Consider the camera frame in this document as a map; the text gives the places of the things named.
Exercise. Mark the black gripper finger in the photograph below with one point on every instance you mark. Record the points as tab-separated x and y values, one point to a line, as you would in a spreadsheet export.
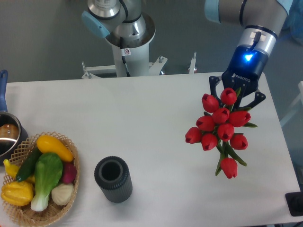
213	82
258	98

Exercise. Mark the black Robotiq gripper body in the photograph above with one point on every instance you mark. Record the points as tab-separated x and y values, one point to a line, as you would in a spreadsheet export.
244	70

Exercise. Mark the red tulip bouquet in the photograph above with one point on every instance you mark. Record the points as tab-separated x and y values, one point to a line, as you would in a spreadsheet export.
216	129

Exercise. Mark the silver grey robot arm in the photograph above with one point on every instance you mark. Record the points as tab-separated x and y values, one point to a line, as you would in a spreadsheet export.
262	20

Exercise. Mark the dark grey ribbed vase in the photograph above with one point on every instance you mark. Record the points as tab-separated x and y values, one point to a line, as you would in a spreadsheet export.
112	175

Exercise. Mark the blue plastic bag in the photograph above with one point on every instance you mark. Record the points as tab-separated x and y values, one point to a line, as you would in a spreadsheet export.
294	21

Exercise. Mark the black device at table edge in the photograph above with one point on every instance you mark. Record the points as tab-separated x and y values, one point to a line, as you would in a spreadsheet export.
295	203

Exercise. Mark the purple red radish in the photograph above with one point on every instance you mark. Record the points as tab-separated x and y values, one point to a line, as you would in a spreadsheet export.
69	173

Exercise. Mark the yellow squash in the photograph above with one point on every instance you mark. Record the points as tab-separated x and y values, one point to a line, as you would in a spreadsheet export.
47	144

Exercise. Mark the green bok choy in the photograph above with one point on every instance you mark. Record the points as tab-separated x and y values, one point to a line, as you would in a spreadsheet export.
48	172

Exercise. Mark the white garlic bulb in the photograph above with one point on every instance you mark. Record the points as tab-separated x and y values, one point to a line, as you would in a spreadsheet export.
62	193

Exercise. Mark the dark green cucumber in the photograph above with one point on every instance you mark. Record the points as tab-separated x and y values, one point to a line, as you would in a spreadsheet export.
28	166

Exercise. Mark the small yellow gourd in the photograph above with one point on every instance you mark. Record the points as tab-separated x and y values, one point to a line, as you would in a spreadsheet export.
12	171

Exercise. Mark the yellow bell pepper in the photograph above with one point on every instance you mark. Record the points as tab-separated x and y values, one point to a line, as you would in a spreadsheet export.
17	193

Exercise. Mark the woven wicker basket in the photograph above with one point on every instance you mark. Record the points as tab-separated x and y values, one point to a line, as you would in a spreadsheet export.
24	216

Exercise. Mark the white frame at right edge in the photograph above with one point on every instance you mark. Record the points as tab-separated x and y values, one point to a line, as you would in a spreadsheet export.
293	107

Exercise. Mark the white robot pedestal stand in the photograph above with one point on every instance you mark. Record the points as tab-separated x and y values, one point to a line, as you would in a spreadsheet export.
130	44

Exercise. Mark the blue handled saucepan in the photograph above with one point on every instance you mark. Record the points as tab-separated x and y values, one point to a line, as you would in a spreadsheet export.
12	133

